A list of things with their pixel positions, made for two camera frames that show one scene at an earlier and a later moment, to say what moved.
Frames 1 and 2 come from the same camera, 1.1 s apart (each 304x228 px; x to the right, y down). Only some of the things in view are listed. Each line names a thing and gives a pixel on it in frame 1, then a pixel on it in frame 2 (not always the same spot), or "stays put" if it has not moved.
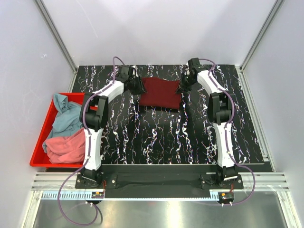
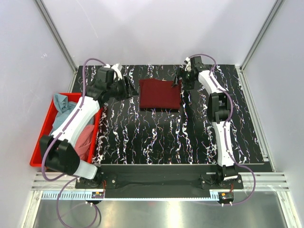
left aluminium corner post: (69, 59) stays put
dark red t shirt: (160, 93) stays put
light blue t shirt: (67, 122) stays put
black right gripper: (182, 88) → (181, 72)
